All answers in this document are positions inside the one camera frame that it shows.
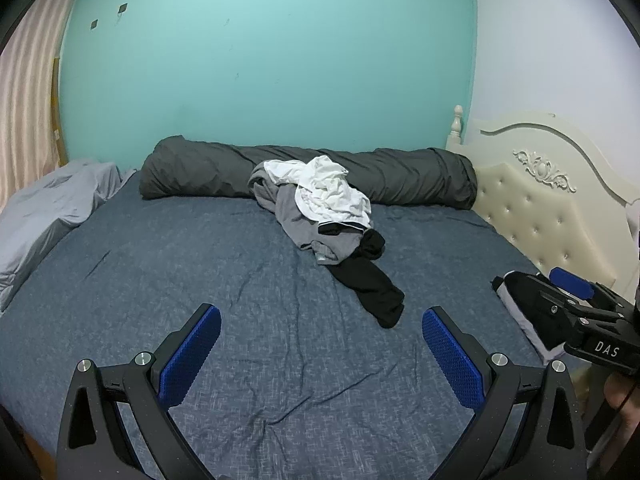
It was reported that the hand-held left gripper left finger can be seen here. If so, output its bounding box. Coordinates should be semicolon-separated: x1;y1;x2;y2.
57;304;222;480

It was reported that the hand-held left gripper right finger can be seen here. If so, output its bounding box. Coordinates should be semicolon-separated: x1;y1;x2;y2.
421;306;588;480

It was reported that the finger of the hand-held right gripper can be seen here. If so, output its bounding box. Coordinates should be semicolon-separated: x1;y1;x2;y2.
537;287;601;346
548;266;631;313

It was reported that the person's right hand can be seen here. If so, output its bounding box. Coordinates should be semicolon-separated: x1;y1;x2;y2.
602;375;640;473

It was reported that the folded black and white garment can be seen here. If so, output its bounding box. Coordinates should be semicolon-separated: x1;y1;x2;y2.
491;271;568;365

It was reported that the cream tufted headboard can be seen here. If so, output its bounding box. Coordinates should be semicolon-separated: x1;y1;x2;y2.
445;105;640;306

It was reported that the grey garment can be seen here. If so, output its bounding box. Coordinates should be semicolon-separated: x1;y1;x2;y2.
248;162;368;267

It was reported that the dark grey rolled duvet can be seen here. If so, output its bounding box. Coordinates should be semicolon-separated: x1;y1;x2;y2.
139;136;478;211

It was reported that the white shirt with black collar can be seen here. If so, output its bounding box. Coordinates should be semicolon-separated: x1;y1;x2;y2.
295;180;373;235

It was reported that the light grey blanket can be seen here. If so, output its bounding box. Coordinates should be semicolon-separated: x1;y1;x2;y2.
0;159;136;311

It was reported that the pink curtain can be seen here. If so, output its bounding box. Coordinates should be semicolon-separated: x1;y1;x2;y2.
0;0;93;211

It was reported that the wooden frame strip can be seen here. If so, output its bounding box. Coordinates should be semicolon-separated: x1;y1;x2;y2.
51;57;69;167

